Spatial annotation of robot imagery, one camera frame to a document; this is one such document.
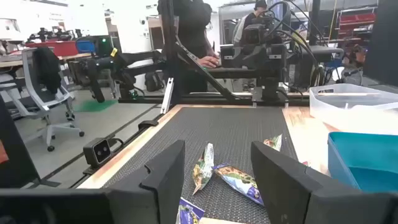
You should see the person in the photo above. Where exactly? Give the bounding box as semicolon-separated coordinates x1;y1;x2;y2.
157;0;220;94
233;0;268;44

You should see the black table clamp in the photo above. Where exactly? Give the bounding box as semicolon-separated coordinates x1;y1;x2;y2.
137;119;160;131

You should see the red background table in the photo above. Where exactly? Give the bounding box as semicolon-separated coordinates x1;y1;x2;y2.
25;40;79;57

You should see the green granola bar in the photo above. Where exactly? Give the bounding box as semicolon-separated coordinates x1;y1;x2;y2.
263;134;284;152
192;142;216;196

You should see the red shelf rack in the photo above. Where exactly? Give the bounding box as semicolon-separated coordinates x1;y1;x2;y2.
337;11;377;34

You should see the black table-level camera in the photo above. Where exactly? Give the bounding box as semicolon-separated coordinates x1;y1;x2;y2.
82;137;112;169

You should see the person's hand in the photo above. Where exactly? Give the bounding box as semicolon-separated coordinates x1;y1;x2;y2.
197;55;220;69

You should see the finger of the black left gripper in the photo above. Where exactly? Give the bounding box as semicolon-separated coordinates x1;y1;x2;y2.
220;45;236;69
269;43;287;68

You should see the silver metal bracket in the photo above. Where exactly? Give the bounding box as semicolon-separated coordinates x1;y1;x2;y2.
159;77;175;115

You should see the black jacket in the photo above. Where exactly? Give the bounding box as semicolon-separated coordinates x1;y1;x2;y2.
32;46;62;95

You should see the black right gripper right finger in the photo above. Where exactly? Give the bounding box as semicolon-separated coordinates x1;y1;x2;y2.
251;141;364;224

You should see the black backpack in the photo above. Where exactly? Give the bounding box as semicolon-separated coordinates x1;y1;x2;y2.
144;71;165;93

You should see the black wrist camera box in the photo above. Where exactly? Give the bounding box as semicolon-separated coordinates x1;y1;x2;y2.
241;17;276;45

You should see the clear plastic bin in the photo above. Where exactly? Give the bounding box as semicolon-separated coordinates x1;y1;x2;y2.
309;83;398;135

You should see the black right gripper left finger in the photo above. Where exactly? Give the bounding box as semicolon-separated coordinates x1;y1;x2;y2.
107;139;186;224

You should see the blue plastic bin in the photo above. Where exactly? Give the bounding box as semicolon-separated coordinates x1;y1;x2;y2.
328;131;398;193

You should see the blue crate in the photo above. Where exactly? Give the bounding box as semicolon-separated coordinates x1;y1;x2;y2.
75;39;96;54

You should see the grey woven table mat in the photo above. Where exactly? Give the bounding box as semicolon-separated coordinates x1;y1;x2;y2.
102;107;299;224

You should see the grey office chair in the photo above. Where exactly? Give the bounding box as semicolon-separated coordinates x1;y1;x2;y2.
6;46;85;152

